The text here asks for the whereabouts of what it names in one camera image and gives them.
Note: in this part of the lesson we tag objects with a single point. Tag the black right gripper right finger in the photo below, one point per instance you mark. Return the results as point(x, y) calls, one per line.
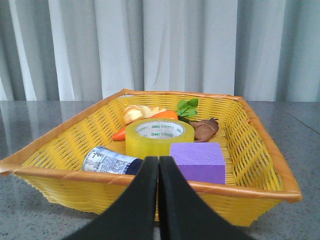
point(183, 215)

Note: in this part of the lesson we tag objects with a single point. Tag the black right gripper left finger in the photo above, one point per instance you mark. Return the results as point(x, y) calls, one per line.
point(132, 215)

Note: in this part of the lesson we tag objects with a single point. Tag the yellow clear tape roll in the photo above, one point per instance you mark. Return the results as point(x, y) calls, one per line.
point(154, 136)

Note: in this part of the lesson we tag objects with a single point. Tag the purple foam block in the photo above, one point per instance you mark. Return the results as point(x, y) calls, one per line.
point(200, 161)

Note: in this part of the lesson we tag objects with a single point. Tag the blue white label can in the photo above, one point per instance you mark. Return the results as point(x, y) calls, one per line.
point(103, 160)

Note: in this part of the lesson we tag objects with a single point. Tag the yellow woven plastic basket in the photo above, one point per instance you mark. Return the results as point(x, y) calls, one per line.
point(257, 174)

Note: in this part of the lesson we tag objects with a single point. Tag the brown toy animal figure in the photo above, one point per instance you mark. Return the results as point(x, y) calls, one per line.
point(204, 129)

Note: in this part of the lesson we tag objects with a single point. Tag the toy croissant bread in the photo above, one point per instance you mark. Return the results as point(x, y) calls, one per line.
point(138, 112)

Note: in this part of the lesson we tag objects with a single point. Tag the orange toy carrot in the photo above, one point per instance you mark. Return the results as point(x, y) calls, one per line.
point(168, 114)

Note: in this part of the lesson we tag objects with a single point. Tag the grey white curtain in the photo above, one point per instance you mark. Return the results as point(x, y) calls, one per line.
point(86, 50)

